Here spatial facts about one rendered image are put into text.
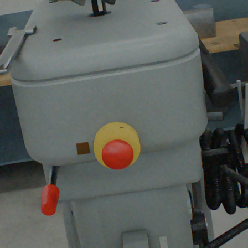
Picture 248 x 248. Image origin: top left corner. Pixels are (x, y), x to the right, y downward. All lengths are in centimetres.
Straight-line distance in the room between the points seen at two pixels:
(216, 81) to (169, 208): 26
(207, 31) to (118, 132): 404
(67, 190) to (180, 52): 29
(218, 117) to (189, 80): 414
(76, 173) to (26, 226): 345
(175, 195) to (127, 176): 11
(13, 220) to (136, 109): 374
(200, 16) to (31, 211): 188
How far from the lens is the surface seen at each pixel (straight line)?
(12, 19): 533
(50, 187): 87
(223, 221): 408
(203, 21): 481
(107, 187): 97
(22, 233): 434
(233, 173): 111
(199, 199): 156
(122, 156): 79
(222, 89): 86
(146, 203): 103
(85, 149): 84
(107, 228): 105
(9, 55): 82
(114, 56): 81
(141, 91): 82
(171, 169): 97
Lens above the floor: 208
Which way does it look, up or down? 21 degrees down
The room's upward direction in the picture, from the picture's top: 9 degrees counter-clockwise
